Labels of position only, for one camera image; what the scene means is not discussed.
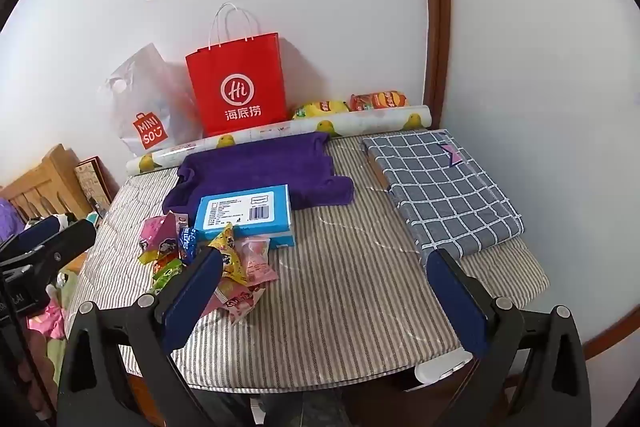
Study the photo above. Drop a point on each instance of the green snack packet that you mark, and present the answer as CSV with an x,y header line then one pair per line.
x,y
165,274

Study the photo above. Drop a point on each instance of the yellow snack packet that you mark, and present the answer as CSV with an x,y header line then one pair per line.
x,y
225,247

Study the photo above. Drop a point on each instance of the white plastic shopping bag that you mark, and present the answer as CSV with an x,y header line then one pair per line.
x,y
145,102

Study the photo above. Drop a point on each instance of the blue snack packet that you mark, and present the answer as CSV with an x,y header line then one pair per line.
x,y
187,244

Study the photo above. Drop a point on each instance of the pink strawberry snack packet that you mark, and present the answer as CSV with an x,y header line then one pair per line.
x,y
237,299

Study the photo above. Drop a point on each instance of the yellow chip bag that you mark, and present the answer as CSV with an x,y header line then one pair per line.
x,y
320,108

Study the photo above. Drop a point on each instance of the framed picture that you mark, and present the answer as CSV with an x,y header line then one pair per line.
x,y
92,184

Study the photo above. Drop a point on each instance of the fruit printed paper roll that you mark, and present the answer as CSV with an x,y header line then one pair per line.
x,y
350,122

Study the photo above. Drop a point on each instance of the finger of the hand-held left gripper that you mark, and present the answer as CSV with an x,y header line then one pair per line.
x,y
65,244
35,229

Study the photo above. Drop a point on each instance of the brown wooden door frame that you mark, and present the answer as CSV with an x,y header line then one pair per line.
x,y
435,7

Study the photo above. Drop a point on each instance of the pink packet with yellow end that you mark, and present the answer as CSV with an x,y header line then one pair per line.
x,y
157,232

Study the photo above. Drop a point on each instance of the purple cloth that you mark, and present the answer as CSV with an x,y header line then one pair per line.
x,y
10,219

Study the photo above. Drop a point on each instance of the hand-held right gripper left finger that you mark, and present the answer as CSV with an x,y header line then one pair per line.
x,y
195,297

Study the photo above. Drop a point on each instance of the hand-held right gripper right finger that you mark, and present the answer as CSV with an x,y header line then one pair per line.
x,y
457,302

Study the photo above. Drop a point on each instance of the blue box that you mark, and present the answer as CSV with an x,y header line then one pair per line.
x,y
240,207

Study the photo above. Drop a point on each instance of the pink cloth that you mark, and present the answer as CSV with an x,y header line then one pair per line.
x,y
45,322

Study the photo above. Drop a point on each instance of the pale pink pastry packet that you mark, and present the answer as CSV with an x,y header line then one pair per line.
x,y
255,259

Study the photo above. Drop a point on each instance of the red paper bag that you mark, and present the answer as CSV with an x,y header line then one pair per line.
x,y
235,72

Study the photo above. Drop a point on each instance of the purple towel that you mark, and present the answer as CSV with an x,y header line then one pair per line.
x,y
260,162

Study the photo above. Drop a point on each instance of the grey checked cloth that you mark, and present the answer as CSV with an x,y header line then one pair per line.
x,y
440,192

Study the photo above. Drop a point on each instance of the orange chip bag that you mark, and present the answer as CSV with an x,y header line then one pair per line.
x,y
380,101

